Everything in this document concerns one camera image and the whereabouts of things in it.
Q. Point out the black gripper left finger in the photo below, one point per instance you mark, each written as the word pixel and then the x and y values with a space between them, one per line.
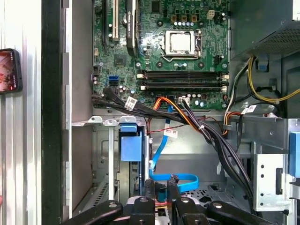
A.
pixel 143 211

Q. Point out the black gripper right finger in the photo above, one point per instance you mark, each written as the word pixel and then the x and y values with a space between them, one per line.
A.
pixel 185 211

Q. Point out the hard disk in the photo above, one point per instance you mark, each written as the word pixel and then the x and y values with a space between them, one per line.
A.
pixel 130 147

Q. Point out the silver metal disk bay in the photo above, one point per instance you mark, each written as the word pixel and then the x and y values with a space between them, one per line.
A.
pixel 110 152

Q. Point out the person's hand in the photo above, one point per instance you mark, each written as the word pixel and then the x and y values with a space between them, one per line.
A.
pixel 1 201

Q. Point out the silver optical drive bay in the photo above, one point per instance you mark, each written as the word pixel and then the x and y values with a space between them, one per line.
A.
pixel 267 182

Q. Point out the blue plastic drive latch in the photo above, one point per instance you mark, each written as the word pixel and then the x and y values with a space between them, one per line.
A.
pixel 295 152

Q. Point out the black PC case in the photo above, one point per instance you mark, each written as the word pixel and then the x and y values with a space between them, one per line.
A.
pixel 50 117

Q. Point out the green motherboard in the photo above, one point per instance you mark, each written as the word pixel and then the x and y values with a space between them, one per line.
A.
pixel 150 65

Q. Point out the CPU socket with metal cover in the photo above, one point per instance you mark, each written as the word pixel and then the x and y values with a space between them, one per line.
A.
pixel 166 43

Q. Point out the silver CPU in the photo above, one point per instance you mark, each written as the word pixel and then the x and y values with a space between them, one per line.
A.
pixel 180 42

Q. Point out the black graphics card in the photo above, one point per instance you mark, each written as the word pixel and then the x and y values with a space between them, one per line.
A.
pixel 131 28

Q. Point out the black smartphone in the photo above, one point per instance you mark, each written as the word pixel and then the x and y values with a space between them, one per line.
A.
pixel 9 70

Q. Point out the grey power supply unit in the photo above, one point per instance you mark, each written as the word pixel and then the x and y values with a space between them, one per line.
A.
pixel 257 23

